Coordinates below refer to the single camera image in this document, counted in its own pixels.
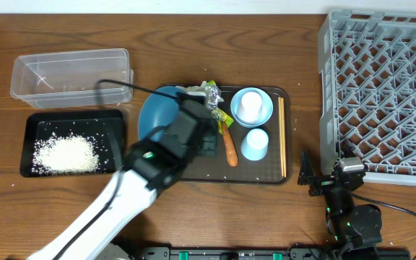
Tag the wooden chopstick left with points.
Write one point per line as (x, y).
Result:
(281, 137)

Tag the crumpled white tissue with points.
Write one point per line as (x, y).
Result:
(192, 90)

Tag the pile of white rice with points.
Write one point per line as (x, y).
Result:
(72, 148)

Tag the wooden chopstick right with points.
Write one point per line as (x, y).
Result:
(284, 137)

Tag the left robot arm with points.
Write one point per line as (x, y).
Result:
(149, 168)

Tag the crumpled aluminium foil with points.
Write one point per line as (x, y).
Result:
(212, 94)

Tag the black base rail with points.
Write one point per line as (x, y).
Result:
(292, 253)

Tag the orange carrot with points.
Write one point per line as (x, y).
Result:
(231, 154)

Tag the grey dishwasher rack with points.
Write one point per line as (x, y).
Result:
(367, 64)

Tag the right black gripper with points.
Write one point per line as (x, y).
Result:
(321, 183)

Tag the large blue plate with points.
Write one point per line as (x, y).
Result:
(156, 111)

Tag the wooden chopstick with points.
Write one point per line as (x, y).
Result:
(284, 137)
(281, 137)

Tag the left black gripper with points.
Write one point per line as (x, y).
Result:
(212, 131)

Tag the clear plastic bin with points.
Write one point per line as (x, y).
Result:
(67, 79)

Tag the small light blue saucer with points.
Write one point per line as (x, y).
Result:
(266, 109)

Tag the black plastic tray bin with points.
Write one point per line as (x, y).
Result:
(113, 118)

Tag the light blue cup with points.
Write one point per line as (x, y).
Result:
(255, 145)

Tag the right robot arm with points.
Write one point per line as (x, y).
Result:
(357, 229)

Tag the brown serving tray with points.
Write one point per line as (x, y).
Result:
(274, 168)

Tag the white cup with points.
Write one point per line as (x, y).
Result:
(249, 107)

